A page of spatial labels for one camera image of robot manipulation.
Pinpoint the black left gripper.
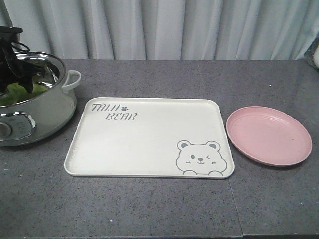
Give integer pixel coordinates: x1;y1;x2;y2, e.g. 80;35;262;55
0;38;45;93

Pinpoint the green lettuce leaf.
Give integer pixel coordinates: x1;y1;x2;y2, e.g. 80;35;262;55
0;82;53;106

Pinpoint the cream bear serving tray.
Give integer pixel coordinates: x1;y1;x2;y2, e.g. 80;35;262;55
64;97;235;179

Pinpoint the pink round plate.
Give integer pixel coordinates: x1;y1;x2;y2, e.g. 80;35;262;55
226;106;312;167

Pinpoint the pale green electric cooking pot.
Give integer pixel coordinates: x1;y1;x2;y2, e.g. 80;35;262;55
0;52;81;146

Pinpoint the white rice cooker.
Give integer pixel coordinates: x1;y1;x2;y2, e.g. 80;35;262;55
304;42;319;70

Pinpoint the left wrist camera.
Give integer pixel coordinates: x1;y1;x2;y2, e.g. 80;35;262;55
0;26;23;42

